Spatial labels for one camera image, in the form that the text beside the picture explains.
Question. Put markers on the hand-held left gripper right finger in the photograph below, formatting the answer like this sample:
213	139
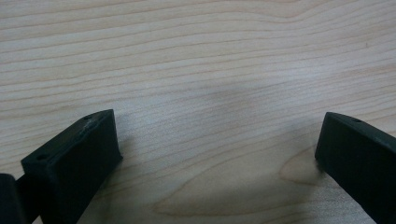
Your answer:
361	155

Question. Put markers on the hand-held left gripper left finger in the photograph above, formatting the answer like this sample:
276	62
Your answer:
74	161

